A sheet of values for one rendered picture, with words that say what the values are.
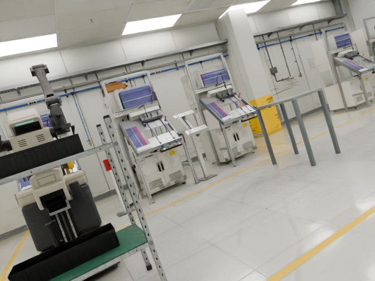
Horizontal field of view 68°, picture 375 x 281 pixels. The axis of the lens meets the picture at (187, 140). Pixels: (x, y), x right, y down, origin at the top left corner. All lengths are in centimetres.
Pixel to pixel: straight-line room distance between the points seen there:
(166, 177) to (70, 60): 308
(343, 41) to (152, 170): 532
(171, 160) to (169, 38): 325
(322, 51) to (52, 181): 639
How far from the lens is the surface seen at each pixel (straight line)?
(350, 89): 713
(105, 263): 168
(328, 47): 722
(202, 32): 704
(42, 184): 234
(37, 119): 229
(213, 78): 499
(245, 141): 496
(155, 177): 424
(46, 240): 267
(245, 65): 671
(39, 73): 207
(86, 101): 582
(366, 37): 859
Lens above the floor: 93
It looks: 4 degrees down
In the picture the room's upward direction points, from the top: 19 degrees counter-clockwise
